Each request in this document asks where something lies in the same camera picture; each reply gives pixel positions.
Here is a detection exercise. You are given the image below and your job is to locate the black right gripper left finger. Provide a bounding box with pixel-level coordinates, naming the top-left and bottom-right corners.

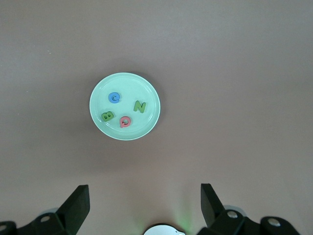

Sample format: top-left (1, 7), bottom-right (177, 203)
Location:
top-left (0, 185), bottom-right (90, 235)

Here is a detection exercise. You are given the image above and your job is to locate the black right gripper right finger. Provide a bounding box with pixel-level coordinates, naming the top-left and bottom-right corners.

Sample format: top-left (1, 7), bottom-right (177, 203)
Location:
top-left (197, 183), bottom-right (303, 235)

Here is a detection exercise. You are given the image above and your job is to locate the green letter B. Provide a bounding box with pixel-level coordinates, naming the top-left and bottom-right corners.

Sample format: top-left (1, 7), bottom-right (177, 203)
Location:
top-left (101, 110), bottom-right (115, 123)

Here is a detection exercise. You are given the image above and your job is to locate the pink letter Q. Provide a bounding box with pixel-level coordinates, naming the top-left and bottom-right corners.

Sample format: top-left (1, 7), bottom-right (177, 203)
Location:
top-left (118, 115), bottom-right (132, 129)

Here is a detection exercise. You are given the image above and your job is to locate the blue letter C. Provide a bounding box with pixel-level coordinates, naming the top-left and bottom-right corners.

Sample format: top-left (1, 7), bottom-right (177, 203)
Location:
top-left (108, 92), bottom-right (121, 104)

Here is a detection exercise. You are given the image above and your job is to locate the green letter N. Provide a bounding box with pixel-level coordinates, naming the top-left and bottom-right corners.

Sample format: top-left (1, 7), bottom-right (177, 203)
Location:
top-left (133, 100), bottom-right (147, 114)

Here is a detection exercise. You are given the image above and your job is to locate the light green plate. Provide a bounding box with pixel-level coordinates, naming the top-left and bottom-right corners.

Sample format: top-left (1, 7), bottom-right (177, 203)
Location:
top-left (89, 72), bottom-right (161, 141)

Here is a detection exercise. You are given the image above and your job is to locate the brown table mat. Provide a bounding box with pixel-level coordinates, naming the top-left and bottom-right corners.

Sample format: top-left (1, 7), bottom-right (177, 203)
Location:
top-left (0, 0), bottom-right (313, 235)

